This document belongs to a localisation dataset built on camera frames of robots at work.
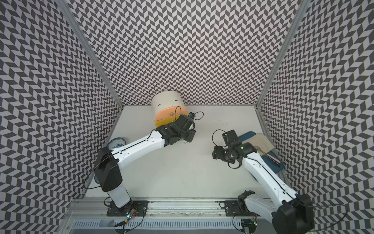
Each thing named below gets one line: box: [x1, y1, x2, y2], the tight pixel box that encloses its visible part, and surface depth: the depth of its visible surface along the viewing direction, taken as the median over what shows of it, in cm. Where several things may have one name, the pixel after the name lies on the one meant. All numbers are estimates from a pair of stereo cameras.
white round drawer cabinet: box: [151, 90, 189, 126], surface depth 89 cm
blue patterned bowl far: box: [106, 137, 127, 151], surface depth 96 cm
